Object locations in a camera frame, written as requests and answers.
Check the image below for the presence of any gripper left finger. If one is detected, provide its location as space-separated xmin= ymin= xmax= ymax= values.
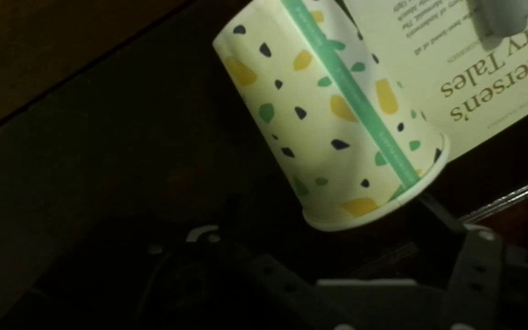
xmin=138 ymin=215 xmax=354 ymax=330

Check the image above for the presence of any spotted white paper cup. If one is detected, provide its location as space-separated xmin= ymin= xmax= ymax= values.
xmin=212 ymin=0 xmax=451 ymax=231

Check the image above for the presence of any cream book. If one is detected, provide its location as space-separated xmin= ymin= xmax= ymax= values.
xmin=343 ymin=0 xmax=528 ymax=162

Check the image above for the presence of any grey cylindrical object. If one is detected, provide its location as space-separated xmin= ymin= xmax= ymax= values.
xmin=467 ymin=0 xmax=528 ymax=38

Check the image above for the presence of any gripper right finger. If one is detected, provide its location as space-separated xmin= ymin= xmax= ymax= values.
xmin=416 ymin=192 xmax=528 ymax=330

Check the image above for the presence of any silver metal bar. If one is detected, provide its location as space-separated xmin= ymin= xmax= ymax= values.
xmin=458 ymin=171 xmax=528 ymax=224

